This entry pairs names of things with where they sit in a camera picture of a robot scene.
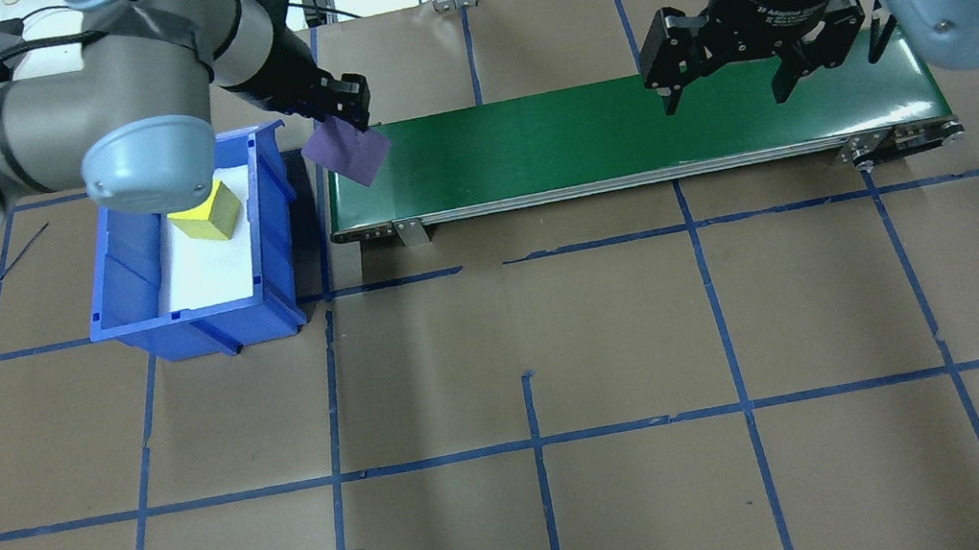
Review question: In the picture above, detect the purple foam cube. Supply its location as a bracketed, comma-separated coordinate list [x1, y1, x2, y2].
[297, 108, 399, 198]

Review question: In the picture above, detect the yellow foam cube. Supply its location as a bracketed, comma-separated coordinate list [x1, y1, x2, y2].
[163, 175, 248, 250]

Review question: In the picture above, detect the blue plastic storage bin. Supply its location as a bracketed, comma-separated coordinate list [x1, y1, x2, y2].
[61, 119, 318, 376]

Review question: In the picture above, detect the green conveyor belt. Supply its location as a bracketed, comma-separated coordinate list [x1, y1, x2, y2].
[312, 17, 970, 258]

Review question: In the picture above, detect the white foam pad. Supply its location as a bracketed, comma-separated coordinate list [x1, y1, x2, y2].
[145, 160, 273, 315]

